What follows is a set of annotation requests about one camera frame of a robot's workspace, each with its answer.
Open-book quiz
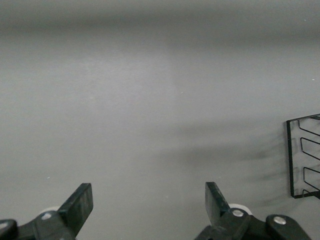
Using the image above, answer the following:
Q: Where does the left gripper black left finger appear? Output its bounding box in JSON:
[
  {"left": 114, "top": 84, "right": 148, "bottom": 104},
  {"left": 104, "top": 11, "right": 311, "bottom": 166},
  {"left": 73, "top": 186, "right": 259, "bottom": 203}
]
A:
[{"left": 0, "top": 182, "right": 94, "bottom": 240}]

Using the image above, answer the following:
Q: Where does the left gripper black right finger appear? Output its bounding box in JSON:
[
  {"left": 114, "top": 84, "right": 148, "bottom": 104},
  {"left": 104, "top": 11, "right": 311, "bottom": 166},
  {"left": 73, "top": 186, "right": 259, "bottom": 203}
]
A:
[{"left": 194, "top": 181, "right": 313, "bottom": 240}]

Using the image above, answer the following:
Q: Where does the black wire cup holder rack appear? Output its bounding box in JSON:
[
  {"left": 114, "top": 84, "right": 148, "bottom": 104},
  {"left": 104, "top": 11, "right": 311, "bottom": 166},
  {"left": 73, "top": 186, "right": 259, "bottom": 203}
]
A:
[{"left": 286, "top": 113, "right": 320, "bottom": 200}]

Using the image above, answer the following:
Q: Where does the dark grey table mat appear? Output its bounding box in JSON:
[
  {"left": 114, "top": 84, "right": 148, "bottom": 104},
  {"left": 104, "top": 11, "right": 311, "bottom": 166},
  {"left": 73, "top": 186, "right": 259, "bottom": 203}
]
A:
[{"left": 0, "top": 0, "right": 320, "bottom": 240}]

